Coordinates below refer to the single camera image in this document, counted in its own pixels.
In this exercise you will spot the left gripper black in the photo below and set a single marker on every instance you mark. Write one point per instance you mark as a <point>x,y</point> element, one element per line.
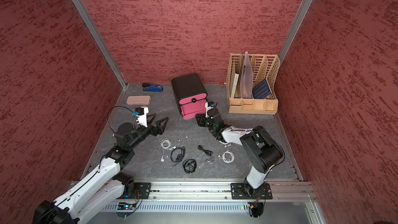
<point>159,130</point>

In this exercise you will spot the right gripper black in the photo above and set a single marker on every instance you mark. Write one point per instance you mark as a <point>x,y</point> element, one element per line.
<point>201,122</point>

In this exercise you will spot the black pink drawer cabinet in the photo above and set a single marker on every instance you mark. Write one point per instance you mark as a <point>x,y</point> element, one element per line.
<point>190,95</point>

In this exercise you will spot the white earphones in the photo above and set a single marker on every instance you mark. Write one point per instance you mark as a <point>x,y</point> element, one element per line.
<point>225,144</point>
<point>227,157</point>
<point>166,145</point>

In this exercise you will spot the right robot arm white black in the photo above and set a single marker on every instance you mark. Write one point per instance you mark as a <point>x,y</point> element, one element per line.
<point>263,151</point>

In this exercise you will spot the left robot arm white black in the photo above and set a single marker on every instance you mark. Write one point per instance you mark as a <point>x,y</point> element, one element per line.
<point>106,182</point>

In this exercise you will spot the black earphones right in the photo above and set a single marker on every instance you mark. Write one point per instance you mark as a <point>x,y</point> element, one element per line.
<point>208,153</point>

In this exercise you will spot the black earphones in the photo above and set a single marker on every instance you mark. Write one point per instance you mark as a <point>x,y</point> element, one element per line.
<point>177,155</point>
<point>189,166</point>
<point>208,153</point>

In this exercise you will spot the black earphones middle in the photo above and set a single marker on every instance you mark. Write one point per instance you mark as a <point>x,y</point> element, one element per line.
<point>177,155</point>

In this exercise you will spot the black earphones bottom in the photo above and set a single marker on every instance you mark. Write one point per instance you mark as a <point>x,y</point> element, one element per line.
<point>189,166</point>

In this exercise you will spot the pink pencil case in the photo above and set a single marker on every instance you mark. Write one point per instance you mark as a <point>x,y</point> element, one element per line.
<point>138,100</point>

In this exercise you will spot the blue black stapler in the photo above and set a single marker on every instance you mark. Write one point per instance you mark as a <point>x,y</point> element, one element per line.
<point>152,87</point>

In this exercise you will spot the beige paper folder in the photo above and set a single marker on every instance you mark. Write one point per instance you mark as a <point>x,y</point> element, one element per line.
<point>235,71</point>

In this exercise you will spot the translucent grey folder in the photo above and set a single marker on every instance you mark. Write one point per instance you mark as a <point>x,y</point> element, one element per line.
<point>246,82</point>

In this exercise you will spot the beige file organizer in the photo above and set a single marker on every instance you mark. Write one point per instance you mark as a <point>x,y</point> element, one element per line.
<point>263,100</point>

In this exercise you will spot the dark blue notebook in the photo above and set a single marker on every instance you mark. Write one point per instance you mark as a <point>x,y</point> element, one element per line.
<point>262,90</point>

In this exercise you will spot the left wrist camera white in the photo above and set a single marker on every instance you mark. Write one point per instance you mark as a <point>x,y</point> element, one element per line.
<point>141,116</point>

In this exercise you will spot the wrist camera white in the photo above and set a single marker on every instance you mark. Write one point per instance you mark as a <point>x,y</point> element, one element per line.
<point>141,116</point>
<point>210,105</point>

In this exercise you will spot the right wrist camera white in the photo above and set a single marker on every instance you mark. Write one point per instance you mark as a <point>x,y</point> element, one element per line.
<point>210,105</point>

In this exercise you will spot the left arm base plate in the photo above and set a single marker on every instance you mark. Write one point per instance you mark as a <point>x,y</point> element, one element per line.
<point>137,191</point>

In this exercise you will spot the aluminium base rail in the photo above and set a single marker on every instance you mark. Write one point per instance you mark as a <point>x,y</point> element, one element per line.
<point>223,190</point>

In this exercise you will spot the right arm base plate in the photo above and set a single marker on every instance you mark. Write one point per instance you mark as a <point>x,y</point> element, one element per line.
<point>244,191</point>

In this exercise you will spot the aluminium corner post left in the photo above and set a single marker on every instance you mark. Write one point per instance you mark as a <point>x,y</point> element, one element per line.
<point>82,10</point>

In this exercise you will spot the aluminium corner post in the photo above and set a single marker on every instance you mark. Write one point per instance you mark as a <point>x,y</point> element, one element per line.
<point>82,10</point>
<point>296,24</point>

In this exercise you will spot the aluminium corner post right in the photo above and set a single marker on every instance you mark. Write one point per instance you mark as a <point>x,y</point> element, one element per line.
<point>296,24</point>

